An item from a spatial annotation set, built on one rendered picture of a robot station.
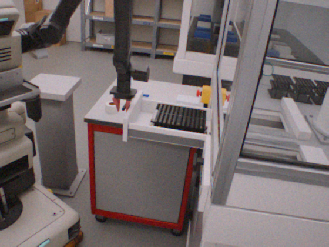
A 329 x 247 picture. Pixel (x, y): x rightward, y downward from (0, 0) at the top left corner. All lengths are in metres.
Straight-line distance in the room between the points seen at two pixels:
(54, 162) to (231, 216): 1.49
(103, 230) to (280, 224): 1.31
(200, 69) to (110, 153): 0.85
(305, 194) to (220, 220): 0.23
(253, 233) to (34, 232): 1.09
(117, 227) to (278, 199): 1.34
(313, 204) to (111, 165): 1.10
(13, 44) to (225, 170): 0.82
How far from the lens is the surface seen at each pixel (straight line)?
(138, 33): 5.50
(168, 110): 1.31
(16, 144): 1.28
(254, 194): 0.79
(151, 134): 1.19
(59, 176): 2.17
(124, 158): 1.60
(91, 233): 1.95
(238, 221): 0.85
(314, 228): 0.90
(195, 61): 2.03
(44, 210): 1.72
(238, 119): 0.67
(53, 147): 2.04
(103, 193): 1.79
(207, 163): 0.96
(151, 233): 1.95
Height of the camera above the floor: 1.48
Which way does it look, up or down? 29 degrees down
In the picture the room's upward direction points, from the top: 6 degrees clockwise
